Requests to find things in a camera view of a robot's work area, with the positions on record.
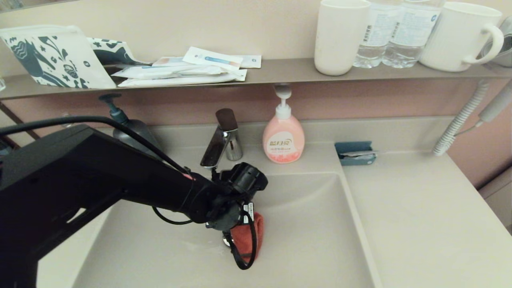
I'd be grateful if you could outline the small white sachet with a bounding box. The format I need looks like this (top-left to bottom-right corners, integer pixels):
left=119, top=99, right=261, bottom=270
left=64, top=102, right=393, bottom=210
left=234, top=55, right=262, bottom=69

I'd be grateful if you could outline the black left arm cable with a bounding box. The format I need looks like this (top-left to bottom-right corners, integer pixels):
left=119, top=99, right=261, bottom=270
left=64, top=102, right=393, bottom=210
left=0, top=115, right=257, bottom=271

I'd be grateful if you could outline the white coiled cord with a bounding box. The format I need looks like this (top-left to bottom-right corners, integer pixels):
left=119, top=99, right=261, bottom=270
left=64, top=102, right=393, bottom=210
left=432, top=80, right=491, bottom=157

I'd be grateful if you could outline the blue soap dish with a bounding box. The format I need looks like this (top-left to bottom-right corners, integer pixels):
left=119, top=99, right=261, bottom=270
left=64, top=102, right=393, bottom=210
left=335, top=141, right=377, bottom=166

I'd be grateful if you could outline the grey wall shelf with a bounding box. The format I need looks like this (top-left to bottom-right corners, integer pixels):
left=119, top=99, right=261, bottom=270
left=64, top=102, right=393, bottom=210
left=0, top=58, right=512, bottom=100

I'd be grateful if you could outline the beige wash basin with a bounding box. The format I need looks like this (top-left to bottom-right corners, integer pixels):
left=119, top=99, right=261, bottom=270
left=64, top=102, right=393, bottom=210
left=72, top=172, right=382, bottom=288

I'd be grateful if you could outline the white packet blue print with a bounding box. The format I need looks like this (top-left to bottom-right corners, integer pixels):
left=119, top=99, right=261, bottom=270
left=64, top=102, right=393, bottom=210
left=112, top=64, right=228, bottom=80

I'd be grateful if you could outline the grey hair dryer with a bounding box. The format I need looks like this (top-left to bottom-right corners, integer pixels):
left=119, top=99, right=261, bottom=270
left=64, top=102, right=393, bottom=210
left=477, top=80, right=512, bottom=124

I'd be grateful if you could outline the white toothbrush packet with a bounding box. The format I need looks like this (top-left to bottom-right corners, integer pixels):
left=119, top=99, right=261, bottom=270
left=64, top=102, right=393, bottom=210
left=183, top=46, right=244, bottom=72

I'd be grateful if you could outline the pinkish small packet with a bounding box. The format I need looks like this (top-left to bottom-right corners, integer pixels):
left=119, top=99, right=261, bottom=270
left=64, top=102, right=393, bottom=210
left=152, top=56, right=196, bottom=68

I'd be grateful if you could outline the white plastic tumbler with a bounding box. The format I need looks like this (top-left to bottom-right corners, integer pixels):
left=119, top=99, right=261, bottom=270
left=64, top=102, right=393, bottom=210
left=314, top=0, right=371, bottom=76

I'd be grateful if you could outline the orange cleaning cloth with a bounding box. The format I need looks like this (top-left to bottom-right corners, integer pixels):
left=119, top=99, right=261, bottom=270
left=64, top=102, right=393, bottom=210
left=229, top=211, right=265, bottom=263

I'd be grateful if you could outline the pink soap pump bottle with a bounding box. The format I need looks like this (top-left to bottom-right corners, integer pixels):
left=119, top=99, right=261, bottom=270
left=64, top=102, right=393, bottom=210
left=262, top=85, right=305, bottom=164

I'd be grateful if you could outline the white ribbed mug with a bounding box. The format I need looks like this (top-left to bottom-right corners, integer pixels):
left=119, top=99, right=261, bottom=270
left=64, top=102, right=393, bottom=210
left=418, top=2, right=504, bottom=73

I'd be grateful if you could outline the beige cabinet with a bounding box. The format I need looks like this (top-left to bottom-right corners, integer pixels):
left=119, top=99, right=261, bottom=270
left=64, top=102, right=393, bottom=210
left=478, top=166, right=512, bottom=234

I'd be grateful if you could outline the dark grey pump bottle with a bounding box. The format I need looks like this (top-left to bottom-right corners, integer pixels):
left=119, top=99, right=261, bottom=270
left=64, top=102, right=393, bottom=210
left=99, top=94, right=162, bottom=160

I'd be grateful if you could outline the chrome dryer holder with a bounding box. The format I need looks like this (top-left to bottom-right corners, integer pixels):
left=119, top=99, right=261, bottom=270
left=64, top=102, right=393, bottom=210
left=480, top=16, right=512, bottom=68

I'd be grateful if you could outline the small patterned toiletry pouch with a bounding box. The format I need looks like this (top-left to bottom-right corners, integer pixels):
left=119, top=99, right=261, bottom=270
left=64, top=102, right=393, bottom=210
left=88, top=38, right=154, bottom=67

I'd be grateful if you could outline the large white flat packet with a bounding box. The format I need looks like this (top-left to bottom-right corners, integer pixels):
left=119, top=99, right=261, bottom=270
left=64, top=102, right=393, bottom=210
left=118, top=69, right=248, bottom=88

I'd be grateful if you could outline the wall mirror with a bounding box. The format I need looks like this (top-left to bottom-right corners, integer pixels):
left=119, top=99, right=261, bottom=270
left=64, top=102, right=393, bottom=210
left=0, top=0, right=76, bottom=13

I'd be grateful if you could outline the chrome sink faucet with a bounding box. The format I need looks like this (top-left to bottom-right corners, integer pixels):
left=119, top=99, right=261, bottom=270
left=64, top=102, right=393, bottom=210
left=200, top=108, right=243, bottom=170

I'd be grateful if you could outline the large patterned toiletry pouch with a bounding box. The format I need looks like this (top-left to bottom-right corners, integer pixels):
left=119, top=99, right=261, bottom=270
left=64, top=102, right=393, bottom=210
left=0, top=25, right=118, bottom=89

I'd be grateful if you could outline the clear water bottle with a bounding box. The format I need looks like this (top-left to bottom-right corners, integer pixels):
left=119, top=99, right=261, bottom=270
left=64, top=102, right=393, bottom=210
left=382, top=0, right=444, bottom=69
left=353, top=0, right=394, bottom=69

